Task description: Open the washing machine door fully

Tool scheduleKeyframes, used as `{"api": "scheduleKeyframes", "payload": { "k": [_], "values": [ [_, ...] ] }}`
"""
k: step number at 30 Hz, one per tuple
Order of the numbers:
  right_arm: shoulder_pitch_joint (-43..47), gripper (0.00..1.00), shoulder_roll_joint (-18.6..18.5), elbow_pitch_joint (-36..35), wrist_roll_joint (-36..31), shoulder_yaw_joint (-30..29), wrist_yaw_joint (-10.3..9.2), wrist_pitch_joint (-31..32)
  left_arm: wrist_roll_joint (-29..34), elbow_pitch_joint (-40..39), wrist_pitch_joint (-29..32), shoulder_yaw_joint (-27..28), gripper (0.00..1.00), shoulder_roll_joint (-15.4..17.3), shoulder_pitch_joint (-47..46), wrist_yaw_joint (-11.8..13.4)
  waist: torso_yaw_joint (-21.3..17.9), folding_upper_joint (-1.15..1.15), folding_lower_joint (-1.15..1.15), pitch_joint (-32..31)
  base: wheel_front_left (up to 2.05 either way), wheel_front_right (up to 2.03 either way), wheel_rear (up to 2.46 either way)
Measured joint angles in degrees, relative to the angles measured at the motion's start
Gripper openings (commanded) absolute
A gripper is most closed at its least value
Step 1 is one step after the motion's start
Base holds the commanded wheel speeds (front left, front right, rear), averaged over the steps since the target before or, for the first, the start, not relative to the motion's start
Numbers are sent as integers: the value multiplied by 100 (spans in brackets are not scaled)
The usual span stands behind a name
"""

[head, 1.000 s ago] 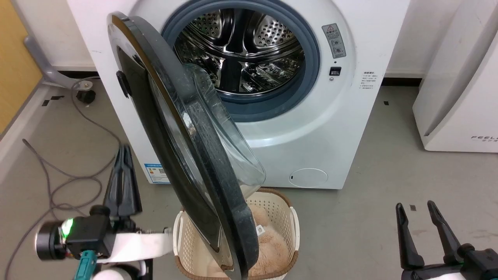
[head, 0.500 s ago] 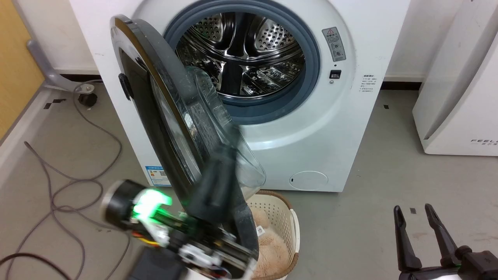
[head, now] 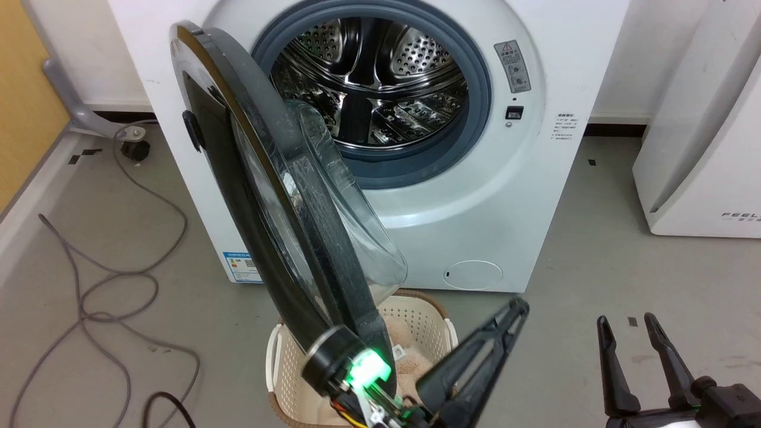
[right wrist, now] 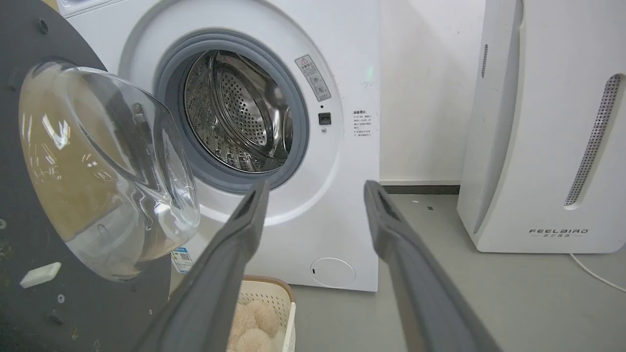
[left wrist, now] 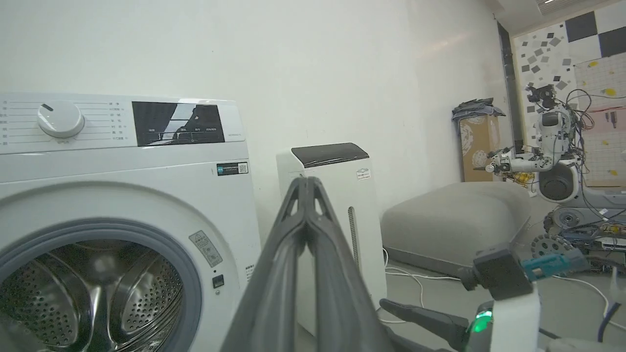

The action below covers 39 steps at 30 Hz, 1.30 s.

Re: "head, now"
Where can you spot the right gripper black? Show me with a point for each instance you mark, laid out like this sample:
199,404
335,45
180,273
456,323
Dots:
731,407

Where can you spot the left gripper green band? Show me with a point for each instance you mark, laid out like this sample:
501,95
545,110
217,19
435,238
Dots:
333,362

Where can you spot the black round washing machine door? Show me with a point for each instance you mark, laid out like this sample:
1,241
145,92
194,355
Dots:
214,148

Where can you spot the white front-load washing machine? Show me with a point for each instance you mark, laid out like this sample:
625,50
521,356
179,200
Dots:
505,226

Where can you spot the grey rubber door gasket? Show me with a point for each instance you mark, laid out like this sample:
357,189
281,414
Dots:
477,119

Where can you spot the black door latch socket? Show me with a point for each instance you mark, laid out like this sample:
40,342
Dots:
514,112

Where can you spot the steel washing machine drum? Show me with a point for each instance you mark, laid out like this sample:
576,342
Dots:
368,71

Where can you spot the beige towel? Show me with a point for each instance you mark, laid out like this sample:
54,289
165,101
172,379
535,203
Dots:
411,356

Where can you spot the white perforated laundry basket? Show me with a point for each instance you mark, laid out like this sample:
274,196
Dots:
419,321

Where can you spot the round white filter cover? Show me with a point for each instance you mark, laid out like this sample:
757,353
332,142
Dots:
472,274

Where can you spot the white floor-standing appliance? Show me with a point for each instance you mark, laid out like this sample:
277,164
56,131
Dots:
701,148

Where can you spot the small printed text label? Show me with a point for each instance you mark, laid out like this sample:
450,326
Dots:
563,128

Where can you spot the blue energy label sticker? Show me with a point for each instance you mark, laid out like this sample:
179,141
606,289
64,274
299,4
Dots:
242,267

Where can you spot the grey warning sticker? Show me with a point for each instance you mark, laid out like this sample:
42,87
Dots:
512,66

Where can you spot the black caster wheel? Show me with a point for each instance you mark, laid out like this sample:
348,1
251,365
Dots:
136,150

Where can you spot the grey metal stand leg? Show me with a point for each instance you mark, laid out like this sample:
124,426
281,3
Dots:
77,113

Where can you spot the yellow wooden panel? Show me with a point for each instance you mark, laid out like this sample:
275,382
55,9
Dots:
27,89

